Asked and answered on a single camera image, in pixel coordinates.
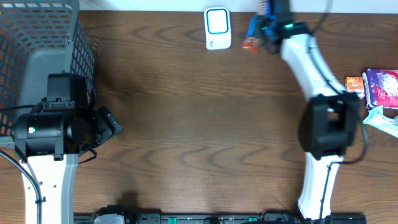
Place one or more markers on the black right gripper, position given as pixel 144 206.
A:
pixel 269 38

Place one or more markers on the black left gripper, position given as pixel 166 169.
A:
pixel 109 123

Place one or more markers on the red Top chocolate bar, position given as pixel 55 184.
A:
pixel 256 34

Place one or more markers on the small orange tissue pack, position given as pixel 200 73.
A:
pixel 355 85

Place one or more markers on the red purple sanitary pad pack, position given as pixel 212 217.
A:
pixel 380 87

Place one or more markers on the teal green wipes pack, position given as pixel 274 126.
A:
pixel 377 119

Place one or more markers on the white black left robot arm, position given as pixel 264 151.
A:
pixel 49 141

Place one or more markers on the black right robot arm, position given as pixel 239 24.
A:
pixel 328 124

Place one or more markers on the white barcode scanner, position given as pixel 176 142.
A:
pixel 217 28

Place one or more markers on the dark grey plastic basket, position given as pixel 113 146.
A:
pixel 39 38

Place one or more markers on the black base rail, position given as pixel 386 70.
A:
pixel 121 214

